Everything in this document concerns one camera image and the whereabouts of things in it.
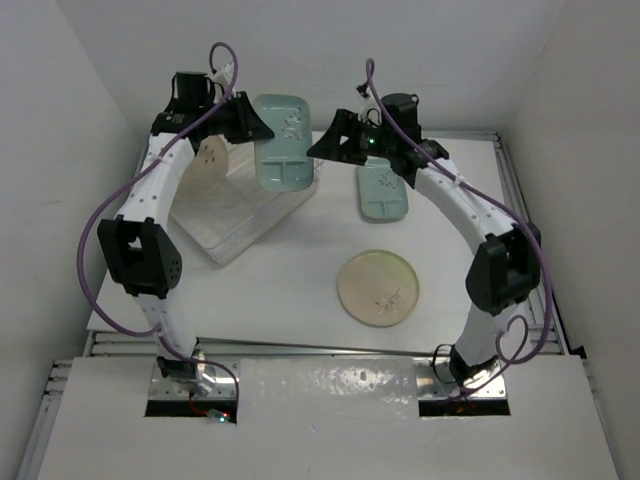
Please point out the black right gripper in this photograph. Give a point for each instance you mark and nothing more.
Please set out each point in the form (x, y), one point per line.
(348, 124)

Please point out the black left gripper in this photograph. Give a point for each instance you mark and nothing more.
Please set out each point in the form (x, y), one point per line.
(248, 126)

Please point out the pink and cream round plate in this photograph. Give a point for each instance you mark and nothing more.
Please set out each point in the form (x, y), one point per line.
(206, 172)

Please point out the teal rectangular divided plate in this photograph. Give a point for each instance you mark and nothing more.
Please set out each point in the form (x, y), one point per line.
(382, 193)

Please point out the green and cream round plate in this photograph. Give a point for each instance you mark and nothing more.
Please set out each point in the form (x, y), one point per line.
(378, 288)

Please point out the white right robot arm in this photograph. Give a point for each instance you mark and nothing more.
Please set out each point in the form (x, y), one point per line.
(504, 269)

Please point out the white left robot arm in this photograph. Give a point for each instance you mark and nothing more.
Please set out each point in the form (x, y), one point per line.
(137, 248)

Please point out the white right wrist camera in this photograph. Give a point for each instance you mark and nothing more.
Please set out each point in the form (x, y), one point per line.
(366, 100)

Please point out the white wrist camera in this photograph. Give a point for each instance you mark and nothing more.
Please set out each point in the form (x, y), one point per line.
(366, 100)
(224, 76)

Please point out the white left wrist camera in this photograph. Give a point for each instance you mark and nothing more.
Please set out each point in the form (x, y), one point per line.
(224, 76)

